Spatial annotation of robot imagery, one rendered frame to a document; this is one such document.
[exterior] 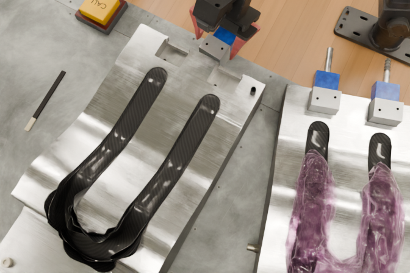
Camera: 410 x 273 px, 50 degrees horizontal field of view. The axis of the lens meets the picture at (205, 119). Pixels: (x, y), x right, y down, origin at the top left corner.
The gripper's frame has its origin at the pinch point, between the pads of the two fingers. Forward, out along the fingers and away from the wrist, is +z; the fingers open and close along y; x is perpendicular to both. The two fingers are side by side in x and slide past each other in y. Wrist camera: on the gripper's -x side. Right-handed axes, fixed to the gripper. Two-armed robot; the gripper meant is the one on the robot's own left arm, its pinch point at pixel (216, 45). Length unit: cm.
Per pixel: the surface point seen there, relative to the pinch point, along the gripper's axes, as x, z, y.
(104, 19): -5.9, 4.5, -22.3
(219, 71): -5.2, 0.8, 4.2
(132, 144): -24.1, 9.0, 0.0
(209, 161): -19.6, 6.6, 12.5
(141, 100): -17.4, 5.8, -3.8
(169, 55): -7.4, 2.2, -5.5
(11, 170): -33.8, 24.3, -18.4
